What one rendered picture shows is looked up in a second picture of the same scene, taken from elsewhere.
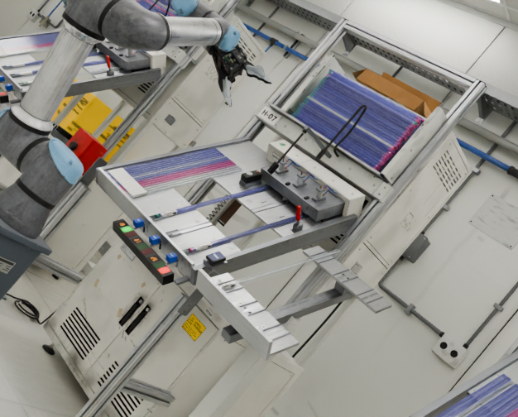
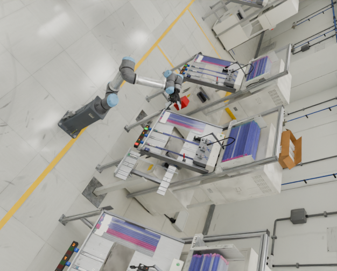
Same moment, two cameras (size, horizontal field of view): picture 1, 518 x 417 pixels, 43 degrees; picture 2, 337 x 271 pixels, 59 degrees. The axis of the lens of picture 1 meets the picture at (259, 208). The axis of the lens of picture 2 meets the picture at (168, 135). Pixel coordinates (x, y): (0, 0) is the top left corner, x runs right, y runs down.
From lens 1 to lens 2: 2.03 m
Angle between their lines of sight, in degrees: 45
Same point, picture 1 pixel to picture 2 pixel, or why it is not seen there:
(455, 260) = (306, 236)
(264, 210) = (185, 149)
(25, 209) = (98, 106)
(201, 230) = (160, 141)
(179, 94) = (241, 101)
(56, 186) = (105, 105)
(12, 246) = (93, 113)
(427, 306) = (280, 242)
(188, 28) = (146, 81)
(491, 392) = (148, 234)
